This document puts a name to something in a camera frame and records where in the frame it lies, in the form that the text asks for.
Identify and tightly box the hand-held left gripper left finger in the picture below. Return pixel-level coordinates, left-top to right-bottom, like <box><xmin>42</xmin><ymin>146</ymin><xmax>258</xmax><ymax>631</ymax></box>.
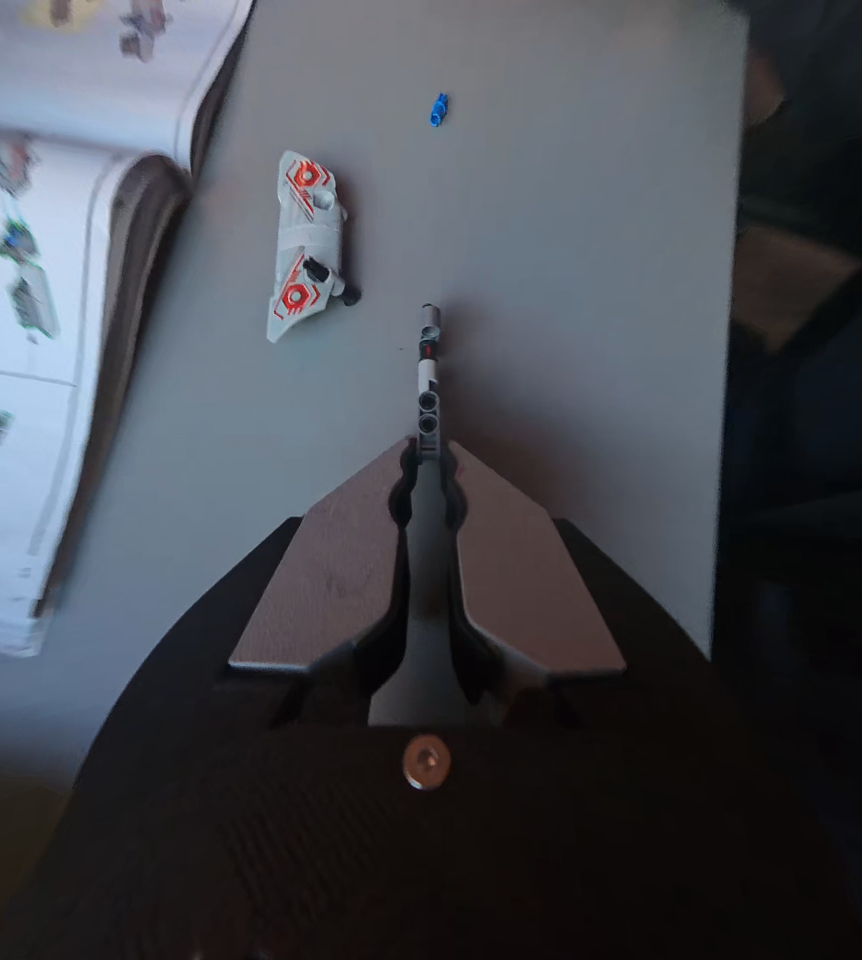
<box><xmin>228</xmin><ymin>438</ymin><xmax>413</xmax><ymax>714</ymax></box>

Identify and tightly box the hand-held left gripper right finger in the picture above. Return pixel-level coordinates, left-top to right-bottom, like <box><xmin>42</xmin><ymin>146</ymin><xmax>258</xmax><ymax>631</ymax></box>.
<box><xmin>446</xmin><ymin>438</ymin><xmax>627</xmax><ymax>717</ymax></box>

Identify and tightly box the grey lego beam axle assembly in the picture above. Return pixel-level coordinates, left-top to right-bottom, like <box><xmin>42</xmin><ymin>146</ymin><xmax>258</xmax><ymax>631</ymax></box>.
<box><xmin>414</xmin><ymin>302</ymin><xmax>448</xmax><ymax>460</ymax></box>

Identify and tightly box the lego instruction booklet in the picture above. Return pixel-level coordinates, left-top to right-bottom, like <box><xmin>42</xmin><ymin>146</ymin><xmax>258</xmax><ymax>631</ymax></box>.
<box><xmin>0</xmin><ymin>0</ymin><xmax>253</xmax><ymax>659</ymax></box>

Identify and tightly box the white red-printed lego panel assembly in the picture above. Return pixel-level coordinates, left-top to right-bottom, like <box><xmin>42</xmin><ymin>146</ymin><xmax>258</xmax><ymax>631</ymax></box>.
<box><xmin>266</xmin><ymin>149</ymin><xmax>362</xmax><ymax>345</ymax></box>

